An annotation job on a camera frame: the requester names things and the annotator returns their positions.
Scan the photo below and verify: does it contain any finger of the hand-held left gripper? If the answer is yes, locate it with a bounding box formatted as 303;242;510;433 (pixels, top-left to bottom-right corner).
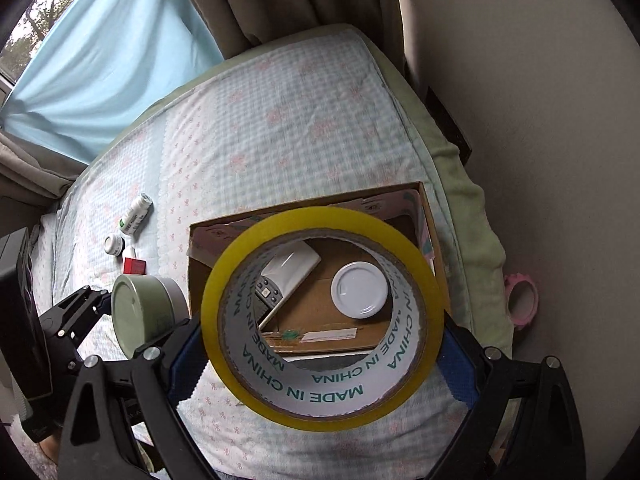
37;285;115;361

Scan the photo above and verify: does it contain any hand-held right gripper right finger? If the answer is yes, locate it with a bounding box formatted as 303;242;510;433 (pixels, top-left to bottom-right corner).
424;312;587;480

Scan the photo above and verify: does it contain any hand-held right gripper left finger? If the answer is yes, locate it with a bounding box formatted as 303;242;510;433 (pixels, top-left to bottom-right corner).
59;317;222;480

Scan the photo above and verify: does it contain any green metal tin can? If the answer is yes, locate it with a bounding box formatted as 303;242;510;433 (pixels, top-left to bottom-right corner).
111;274;187;360

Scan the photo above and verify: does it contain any yellow packing tape roll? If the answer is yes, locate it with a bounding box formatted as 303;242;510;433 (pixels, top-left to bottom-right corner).
201;206;450;433

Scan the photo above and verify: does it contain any cardboard box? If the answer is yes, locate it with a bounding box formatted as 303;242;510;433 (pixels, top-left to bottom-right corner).
186;181;452;361

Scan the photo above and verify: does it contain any white bottle with green label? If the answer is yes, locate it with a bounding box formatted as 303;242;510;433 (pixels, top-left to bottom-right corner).
118;193;153;236

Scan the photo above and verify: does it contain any white round lid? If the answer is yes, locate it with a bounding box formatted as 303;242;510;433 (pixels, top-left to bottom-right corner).
331;261;392;319

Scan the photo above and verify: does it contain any white remote control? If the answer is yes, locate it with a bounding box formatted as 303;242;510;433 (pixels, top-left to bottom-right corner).
254;240;322;319

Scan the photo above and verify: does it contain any green mattress pad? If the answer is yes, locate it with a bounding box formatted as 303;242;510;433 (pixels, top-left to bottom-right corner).
85;35;517;361

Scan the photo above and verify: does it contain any bed with checkered sheet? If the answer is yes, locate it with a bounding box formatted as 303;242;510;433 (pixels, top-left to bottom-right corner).
30;22;483;473

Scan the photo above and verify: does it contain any light blue curtain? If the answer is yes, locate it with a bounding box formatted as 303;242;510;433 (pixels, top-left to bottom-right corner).
0;0;227;167

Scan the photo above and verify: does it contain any pink tape ring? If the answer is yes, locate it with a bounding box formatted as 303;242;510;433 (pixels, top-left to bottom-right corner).
504;272;541;331

